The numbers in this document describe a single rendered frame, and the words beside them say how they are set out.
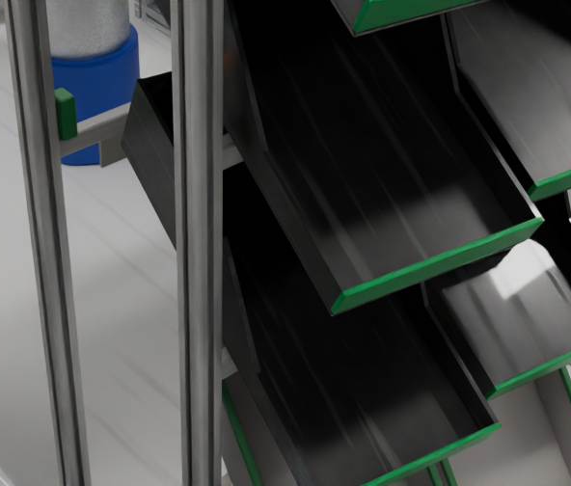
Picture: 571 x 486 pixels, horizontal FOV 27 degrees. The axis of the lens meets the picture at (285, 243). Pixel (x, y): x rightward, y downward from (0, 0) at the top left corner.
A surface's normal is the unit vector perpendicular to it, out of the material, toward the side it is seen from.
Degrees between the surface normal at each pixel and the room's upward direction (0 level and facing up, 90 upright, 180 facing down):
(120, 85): 90
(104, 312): 0
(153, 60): 0
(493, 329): 25
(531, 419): 45
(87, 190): 0
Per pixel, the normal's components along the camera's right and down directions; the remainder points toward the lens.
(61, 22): -0.11, 0.61
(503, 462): 0.40, -0.18
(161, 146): -0.85, 0.30
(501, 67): 0.25, -0.49
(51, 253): 0.66, 0.48
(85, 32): 0.28, 0.60
